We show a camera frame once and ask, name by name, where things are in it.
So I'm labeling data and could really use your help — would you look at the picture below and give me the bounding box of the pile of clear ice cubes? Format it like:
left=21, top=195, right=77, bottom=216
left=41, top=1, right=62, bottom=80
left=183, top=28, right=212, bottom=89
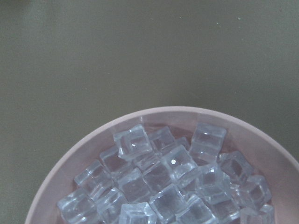
left=57, top=123, right=275, bottom=224

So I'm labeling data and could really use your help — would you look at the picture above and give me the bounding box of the pink bowl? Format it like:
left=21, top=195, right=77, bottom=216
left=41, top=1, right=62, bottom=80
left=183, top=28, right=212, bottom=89
left=26, top=106, right=299, bottom=224

